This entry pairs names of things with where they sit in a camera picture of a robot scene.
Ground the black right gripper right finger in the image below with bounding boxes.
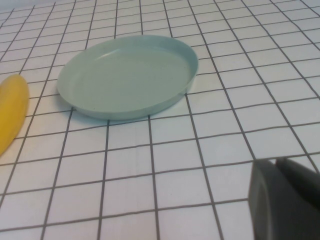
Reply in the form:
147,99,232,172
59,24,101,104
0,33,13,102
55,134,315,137
275,156,320,218

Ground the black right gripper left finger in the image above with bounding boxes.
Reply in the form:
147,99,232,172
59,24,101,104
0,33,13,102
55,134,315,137
248,159,320,240

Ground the yellow banana with long stem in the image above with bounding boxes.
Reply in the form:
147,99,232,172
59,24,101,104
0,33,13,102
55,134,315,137
0,74,30,157

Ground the pale green round plate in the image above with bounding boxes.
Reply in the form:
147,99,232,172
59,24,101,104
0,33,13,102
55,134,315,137
56,34,199,121

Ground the white black-grid tablecloth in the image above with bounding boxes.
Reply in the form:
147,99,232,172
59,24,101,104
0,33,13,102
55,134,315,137
0,0,320,240

